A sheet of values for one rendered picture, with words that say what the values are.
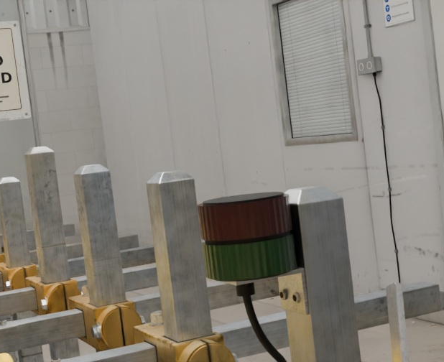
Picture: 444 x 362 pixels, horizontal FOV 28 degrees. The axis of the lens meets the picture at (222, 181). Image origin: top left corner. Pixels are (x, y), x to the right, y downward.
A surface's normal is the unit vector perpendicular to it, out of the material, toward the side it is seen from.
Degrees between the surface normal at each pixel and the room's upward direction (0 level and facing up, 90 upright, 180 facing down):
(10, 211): 90
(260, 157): 90
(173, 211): 90
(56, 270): 90
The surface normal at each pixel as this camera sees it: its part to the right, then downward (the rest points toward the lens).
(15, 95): 0.42, 0.00
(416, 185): -0.90, 0.13
